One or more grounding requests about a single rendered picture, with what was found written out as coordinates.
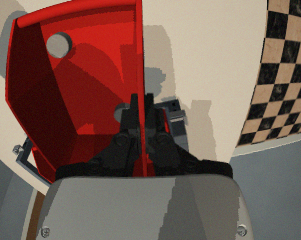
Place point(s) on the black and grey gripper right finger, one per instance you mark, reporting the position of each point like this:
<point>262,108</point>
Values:
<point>173,160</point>

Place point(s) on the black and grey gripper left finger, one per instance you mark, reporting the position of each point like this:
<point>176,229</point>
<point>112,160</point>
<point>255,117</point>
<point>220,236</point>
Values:
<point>124,149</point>

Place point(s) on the grey disc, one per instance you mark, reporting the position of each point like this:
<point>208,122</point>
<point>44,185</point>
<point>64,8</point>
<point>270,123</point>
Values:
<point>118,110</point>
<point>59,44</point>

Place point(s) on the grey metal shelf rack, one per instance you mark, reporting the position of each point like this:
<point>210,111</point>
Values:
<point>178,121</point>

